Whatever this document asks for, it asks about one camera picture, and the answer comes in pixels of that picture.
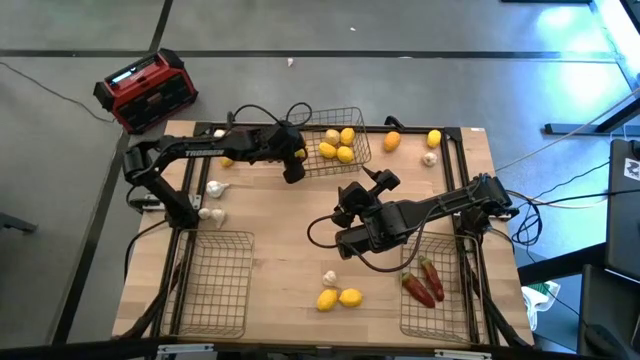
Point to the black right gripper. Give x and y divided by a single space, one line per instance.
380 210

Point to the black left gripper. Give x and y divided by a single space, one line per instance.
281 144

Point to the orange lemon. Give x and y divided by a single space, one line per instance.
226 162
392 141

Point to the small white garlic bulb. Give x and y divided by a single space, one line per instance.
204 213

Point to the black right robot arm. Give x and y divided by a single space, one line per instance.
440 205

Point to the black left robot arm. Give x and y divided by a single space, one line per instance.
200 150

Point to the black clamp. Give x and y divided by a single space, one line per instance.
230 119
394 121

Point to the red black jobsite radio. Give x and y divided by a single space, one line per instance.
146 90

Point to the white green bag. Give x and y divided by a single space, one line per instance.
540 297

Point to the black table foot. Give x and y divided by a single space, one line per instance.
575 129

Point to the black desk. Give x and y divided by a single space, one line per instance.
600 300

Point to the black crossbeam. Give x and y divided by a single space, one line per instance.
100 348

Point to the black computer mouse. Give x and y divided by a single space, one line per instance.
602 341

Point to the black furniture foot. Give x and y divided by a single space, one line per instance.
15 223

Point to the black metal table frame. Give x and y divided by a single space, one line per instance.
410 128

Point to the silver metal bracket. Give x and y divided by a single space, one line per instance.
462 354
182 348

